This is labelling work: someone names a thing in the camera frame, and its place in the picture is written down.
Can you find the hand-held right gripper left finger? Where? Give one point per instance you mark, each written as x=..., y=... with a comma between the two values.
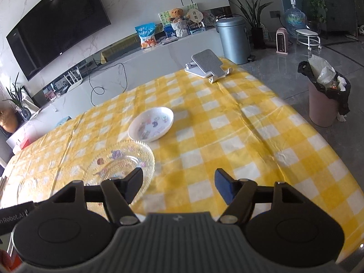
x=135, y=180

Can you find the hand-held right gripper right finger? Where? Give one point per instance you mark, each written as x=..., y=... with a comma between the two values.
x=224, y=184

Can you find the clear glass printed plate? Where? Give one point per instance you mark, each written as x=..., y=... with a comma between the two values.
x=113, y=165

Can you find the small white printed plate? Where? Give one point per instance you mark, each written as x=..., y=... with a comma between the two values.
x=152, y=123

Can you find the plain clear glass plate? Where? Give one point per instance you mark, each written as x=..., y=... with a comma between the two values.
x=31, y=189

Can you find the yellow checked tablecloth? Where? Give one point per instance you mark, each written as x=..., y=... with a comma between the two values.
x=227, y=136

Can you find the red box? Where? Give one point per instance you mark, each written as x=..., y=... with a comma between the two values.
x=22, y=143

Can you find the brown round vase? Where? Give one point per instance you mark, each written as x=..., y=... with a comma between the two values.
x=8, y=122

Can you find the plant in blue vase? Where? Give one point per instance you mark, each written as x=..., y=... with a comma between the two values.
x=25, y=113

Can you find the white router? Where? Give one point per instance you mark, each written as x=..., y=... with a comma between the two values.
x=74, y=82

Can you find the white marble TV cabinet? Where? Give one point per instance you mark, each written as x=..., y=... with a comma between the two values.
x=148, y=62

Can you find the pink waste bin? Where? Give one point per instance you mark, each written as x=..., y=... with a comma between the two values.
x=322, y=108

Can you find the white phone stand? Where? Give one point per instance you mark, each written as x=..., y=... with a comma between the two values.
x=206, y=61

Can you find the grey tablet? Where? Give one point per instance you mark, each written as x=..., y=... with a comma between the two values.
x=169, y=41

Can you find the grey-blue pedal bin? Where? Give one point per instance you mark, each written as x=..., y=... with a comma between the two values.
x=233, y=41

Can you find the blue snack bag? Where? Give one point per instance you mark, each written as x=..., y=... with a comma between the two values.
x=146, y=37

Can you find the potted snake plant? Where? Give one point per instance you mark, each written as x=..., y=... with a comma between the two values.
x=258, y=37

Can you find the pink space heater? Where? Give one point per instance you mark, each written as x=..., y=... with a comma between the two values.
x=283, y=41

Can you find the small blue box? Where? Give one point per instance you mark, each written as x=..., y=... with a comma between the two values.
x=196, y=30

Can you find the white woven basket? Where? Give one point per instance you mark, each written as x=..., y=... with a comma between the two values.
x=180, y=29

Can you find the green painted picture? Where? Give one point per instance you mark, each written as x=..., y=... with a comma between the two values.
x=165, y=17

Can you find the decorative display plate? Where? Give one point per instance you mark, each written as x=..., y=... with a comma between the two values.
x=210, y=18

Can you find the round hand fan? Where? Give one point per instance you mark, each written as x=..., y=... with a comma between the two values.
x=195, y=16

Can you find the brown teddy bear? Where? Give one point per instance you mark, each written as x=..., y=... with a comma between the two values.
x=177, y=14

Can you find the black television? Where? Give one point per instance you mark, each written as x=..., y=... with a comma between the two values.
x=57, y=25

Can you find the white round stool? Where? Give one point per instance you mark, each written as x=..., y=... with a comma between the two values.
x=308, y=32

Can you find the blue water jug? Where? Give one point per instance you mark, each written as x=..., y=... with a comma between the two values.
x=295, y=17

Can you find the grey drawer cabinet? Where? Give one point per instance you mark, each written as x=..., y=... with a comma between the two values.
x=338, y=5

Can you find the black picture frame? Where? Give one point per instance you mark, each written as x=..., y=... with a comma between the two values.
x=32, y=102

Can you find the wall socket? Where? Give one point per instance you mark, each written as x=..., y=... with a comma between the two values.
x=274, y=14

